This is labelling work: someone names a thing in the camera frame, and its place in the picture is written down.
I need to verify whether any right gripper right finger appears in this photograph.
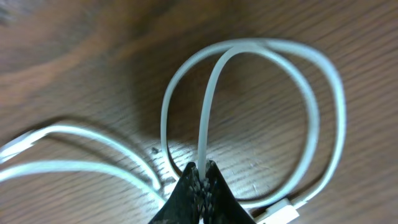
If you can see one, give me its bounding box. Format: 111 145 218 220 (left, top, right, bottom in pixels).
202 160 255 224

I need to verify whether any white USB cable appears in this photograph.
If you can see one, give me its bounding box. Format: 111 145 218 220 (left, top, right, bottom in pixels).
0 37 347 224

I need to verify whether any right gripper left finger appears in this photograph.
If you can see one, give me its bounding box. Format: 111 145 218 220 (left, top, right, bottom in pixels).
149 162 201 224

